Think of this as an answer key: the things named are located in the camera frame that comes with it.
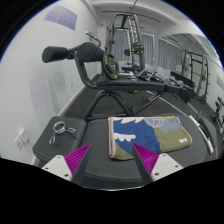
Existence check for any metal cable row handle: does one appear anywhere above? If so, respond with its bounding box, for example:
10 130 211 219
136 69 161 83

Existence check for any small purple wall poster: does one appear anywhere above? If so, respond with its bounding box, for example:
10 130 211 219
216 75 224 91

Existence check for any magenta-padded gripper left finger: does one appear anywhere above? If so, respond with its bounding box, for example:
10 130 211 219
41 143 92 186

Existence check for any black yellow-marked weight plate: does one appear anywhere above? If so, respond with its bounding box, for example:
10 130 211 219
101 53 120 81

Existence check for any black plyo box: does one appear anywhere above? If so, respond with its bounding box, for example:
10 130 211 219
170 70 194 103

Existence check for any white wall outlet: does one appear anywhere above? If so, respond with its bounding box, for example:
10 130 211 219
13 128 29 151

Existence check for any black exercise machine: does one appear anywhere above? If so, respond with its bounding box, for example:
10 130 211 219
211 96 224 134

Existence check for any large purple wall poster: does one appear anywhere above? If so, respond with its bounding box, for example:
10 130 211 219
44 4 78 32

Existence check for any black power rack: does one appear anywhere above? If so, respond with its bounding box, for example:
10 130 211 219
181 49 209 104

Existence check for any black padded weight bench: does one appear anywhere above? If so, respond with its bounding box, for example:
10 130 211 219
32 113 224 189

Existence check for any metal spring barbell collar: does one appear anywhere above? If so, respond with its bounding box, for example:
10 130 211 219
48 120 78 145

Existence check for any grey smith machine frame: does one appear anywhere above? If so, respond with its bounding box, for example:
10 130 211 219
105 13 148 79

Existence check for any grey window curtain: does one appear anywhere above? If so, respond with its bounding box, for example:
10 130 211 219
111 29 155 66
158 38 184 73

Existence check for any blue and olive printed towel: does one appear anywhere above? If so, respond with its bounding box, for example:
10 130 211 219
107 115 194 162

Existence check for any black hyperextension bench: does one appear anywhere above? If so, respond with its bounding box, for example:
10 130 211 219
41 31 194 123

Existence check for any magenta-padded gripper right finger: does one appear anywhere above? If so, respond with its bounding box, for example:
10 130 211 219
131 143 184 185

